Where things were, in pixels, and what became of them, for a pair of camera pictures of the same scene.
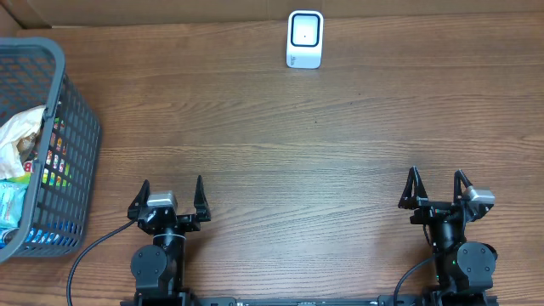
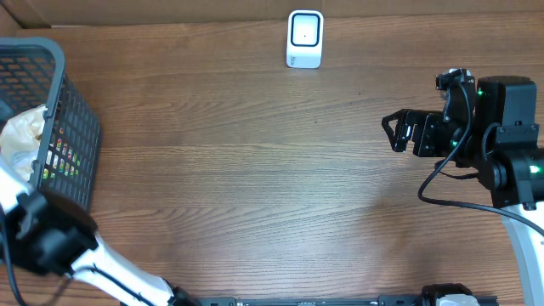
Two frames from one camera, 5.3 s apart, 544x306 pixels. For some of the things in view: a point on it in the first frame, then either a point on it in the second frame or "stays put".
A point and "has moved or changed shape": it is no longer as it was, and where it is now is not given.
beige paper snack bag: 11,133 has moved or changed shape
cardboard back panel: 22,14 stays put
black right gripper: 428,210 -> 424,121
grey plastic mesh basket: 65,206 stays put
